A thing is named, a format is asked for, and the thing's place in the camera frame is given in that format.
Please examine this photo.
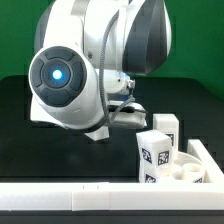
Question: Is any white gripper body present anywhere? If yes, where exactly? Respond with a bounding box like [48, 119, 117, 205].
[109, 102, 147, 129]

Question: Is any white round stool seat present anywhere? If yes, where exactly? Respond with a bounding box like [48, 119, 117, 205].
[138, 150, 206, 184]

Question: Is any white L-shaped fence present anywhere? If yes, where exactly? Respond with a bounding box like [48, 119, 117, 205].
[0, 140, 224, 211]

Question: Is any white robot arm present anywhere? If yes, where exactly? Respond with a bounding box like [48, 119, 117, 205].
[28, 0, 171, 133]

